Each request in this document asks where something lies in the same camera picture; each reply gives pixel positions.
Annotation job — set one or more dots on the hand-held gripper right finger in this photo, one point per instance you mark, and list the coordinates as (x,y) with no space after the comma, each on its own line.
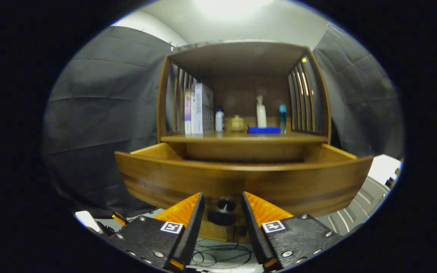
(252,227)

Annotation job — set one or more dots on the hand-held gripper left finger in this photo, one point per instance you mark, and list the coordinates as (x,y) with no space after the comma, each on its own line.
(193,227)

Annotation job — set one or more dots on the black drawer knob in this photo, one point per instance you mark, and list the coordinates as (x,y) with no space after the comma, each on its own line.
(222,218)

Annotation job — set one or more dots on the brown wooden drawer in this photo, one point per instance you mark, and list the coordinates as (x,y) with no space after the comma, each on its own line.
(165,178)

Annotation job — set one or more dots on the wooden countertop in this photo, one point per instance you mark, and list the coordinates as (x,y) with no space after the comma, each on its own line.
(241,137)

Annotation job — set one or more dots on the white drawer cabinet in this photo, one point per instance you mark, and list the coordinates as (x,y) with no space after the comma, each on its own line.
(354,212)

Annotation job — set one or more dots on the brown wooden cabinet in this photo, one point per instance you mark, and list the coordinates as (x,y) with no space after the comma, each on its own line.
(237,57)

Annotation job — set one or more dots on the blue folded cloth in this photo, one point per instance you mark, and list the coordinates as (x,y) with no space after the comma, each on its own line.
(263,130)

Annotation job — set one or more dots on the yellow lidded teacup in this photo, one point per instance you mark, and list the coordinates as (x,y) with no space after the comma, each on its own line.
(237,124)

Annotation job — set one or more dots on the white plastic object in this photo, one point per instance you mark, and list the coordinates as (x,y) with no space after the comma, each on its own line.
(87,220)

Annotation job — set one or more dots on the white bottle blue cap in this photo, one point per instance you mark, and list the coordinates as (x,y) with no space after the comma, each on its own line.
(220,121)

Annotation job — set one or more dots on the white pump bottle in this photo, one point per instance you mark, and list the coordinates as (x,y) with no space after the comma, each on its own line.
(261,115)

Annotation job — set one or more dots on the thin purple book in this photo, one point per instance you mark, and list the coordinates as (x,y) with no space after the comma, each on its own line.
(187,113)

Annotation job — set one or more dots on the clear blue bottle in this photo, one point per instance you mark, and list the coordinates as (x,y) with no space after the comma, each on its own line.
(282,117)

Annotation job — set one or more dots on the white patterned thick book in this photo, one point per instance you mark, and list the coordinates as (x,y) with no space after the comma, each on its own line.
(203,110)

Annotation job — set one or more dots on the black backdrop cloth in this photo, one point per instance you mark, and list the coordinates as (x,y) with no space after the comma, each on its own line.
(101,113)

